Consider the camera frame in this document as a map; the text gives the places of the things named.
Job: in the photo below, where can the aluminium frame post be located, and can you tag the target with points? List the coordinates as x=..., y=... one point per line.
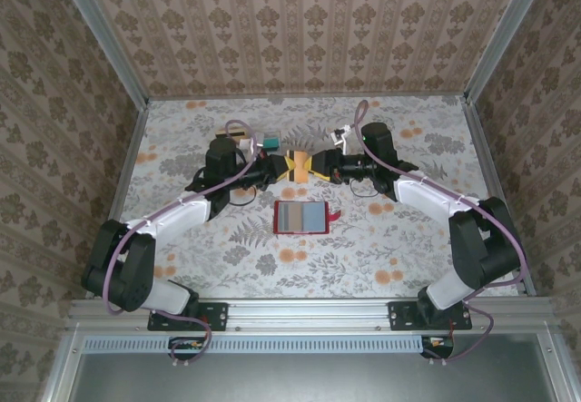
x=505, y=34
x=105, y=34

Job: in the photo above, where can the teal card with black stripe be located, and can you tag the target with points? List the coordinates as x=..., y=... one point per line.
x=272, y=141

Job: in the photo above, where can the clear plastic box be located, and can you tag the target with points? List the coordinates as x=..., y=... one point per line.
x=258, y=135

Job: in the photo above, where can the black wiring junction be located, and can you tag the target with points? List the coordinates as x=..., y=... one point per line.
x=186, y=345
x=436, y=345

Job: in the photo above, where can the gold card with black stripe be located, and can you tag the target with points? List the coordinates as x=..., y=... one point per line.
x=221, y=132
x=300, y=168

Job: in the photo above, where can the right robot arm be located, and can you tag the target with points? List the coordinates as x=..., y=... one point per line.
x=436, y=195

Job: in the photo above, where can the grey metal panel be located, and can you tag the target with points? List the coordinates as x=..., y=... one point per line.
x=308, y=379

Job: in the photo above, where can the red card holder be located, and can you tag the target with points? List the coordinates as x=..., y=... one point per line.
x=290, y=218

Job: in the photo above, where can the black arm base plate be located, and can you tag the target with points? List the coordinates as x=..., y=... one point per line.
x=399, y=316
x=215, y=316

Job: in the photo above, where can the wide aluminium frame rail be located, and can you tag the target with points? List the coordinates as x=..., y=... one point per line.
x=308, y=313

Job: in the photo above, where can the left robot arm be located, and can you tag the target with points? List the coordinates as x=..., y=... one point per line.
x=172, y=213

